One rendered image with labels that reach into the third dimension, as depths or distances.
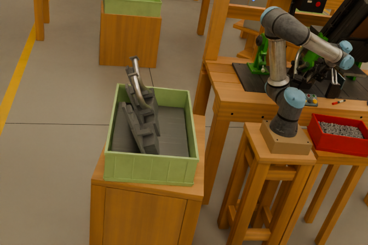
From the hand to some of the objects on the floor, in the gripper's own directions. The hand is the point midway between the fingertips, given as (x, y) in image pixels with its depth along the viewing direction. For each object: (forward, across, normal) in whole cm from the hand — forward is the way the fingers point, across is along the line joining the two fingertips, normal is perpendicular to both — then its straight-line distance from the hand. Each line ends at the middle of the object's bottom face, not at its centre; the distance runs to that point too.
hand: (308, 80), depth 230 cm
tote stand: (+99, -36, -99) cm, 145 cm away
